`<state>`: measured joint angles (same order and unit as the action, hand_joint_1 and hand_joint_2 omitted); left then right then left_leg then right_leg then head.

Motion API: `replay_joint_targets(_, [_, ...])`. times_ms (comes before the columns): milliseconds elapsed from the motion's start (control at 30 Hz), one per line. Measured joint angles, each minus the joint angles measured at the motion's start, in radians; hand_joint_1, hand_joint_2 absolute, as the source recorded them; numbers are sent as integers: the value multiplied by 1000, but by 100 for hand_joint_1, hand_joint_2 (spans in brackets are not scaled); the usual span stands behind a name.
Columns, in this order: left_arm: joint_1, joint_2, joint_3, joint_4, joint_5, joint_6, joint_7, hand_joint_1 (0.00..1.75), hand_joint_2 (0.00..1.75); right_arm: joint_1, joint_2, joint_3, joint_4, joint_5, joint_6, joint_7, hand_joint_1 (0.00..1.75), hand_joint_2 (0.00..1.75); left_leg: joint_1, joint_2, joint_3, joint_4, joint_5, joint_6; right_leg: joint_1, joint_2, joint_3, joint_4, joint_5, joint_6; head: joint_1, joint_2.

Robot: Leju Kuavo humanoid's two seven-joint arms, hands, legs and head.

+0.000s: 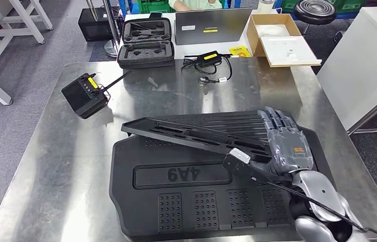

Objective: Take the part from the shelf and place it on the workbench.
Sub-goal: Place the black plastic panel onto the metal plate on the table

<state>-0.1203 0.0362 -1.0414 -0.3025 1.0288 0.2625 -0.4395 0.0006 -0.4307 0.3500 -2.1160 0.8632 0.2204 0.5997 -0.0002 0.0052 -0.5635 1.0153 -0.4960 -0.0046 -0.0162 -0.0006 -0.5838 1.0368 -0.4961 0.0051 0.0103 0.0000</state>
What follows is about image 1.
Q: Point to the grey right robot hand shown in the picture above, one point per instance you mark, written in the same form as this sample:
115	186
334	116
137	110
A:
292	150

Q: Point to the long black plastic panel part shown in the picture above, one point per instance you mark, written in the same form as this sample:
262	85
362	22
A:
181	135

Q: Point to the stainless steel workbench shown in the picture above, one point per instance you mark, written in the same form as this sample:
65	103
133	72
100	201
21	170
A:
58	167

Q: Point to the yellow printed leaflet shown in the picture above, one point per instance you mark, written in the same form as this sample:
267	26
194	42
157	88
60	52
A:
240	51

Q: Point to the white cabinet panel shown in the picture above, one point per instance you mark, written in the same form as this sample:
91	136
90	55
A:
358	56

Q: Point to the open cardboard box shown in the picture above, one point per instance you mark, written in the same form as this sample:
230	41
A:
251	38

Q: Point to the white packing foam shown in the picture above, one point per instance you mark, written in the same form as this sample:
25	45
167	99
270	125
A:
272	30

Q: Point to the black power adapter yellow label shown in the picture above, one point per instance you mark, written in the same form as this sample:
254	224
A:
209	58

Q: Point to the black plastic engine cover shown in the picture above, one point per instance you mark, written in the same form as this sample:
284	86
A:
181	207

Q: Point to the black round stool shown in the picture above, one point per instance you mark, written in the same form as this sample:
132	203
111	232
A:
314	11

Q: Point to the green plastic crate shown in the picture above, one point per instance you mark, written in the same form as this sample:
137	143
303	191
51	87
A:
352	5
288	5
154	6

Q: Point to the white cup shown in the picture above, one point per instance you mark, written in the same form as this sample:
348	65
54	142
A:
265	6

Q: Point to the grey laptop computer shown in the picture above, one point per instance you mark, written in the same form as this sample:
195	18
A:
215	25

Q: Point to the person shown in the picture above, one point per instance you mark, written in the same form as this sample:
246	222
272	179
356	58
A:
195	4

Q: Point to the black foam-lined carrying case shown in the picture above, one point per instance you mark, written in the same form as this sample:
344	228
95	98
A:
145	51

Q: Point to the black charger with yellow label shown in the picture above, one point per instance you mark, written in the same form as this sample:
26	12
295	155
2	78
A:
82	98

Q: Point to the chrome stanchion with round base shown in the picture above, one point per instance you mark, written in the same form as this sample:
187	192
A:
113	28

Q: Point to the blue metal storage rack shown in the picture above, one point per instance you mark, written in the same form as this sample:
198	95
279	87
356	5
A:
128	6

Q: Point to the black cabinet box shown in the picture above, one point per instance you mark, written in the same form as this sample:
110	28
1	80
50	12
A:
91	26

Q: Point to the chrome pole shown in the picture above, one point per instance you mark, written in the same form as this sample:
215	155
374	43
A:
92	9

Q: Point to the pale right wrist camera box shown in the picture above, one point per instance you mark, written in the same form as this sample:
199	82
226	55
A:
240	155

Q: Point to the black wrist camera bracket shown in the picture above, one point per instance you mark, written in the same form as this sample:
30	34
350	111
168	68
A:
241	167

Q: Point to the steel frame table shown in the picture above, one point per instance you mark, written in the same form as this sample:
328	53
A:
375	112

